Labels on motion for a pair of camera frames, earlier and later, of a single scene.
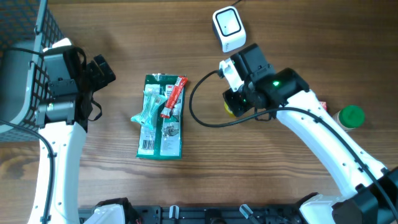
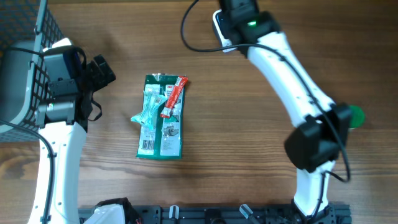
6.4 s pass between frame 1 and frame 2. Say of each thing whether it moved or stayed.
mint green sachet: stayed
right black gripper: moved
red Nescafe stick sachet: stayed
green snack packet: stayed
